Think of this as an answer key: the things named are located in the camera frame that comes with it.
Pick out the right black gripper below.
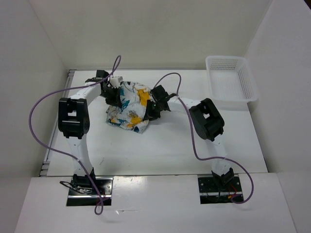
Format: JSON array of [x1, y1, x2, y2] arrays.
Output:
[[143, 100, 162, 122]]

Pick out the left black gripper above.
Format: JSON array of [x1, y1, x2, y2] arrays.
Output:
[[100, 86, 121, 108]]

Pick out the printed white teal yellow shorts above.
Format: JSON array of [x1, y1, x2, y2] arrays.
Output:
[[105, 81, 151, 133]]

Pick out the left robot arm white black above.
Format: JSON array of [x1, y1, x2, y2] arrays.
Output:
[[58, 70, 123, 194]]

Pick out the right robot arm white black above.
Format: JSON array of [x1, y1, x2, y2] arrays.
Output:
[[144, 85, 234, 192]]

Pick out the white plastic mesh basket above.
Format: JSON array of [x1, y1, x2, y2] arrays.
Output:
[[206, 56, 258, 103]]

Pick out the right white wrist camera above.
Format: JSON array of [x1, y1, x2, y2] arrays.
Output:
[[149, 93, 156, 103]]

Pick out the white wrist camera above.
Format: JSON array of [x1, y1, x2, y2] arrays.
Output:
[[107, 76, 123, 89], [149, 93, 156, 103]]

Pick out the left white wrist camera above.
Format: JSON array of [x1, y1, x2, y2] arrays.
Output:
[[107, 76, 123, 89]]

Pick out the aluminium table edge rail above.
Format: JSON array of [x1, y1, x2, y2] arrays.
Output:
[[39, 69, 76, 177]]

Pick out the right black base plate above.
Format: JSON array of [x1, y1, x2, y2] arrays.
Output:
[[198, 175, 244, 204]]

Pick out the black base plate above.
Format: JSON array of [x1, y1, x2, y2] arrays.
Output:
[[64, 177, 113, 207], [198, 175, 244, 204]]

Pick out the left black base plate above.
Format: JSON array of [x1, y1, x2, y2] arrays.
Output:
[[64, 177, 113, 207]]

